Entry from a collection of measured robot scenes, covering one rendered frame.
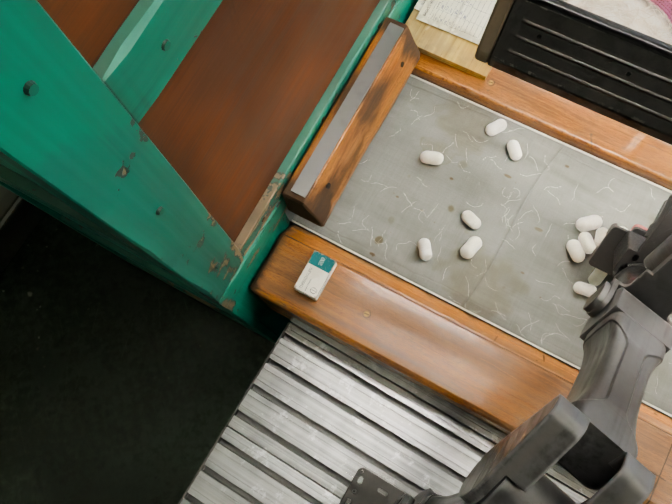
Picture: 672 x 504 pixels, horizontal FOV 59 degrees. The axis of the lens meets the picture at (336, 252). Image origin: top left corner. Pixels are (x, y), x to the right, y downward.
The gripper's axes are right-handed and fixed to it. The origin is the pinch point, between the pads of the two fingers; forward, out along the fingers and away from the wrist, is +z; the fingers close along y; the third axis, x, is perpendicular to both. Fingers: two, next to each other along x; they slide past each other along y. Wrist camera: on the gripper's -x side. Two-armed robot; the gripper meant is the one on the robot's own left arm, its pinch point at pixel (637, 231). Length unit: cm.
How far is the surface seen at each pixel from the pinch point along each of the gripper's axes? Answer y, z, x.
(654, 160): 1.9, 7.5, -7.6
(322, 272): 36.0, -21.6, 15.3
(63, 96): 45, -60, -19
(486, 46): 27.8, -23.0, -20.7
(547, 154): 15.5, 5.6, -2.7
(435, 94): 34.8, 6.8, -3.7
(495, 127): 24.2, 4.1, -3.8
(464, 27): 35.2, 11.7, -13.3
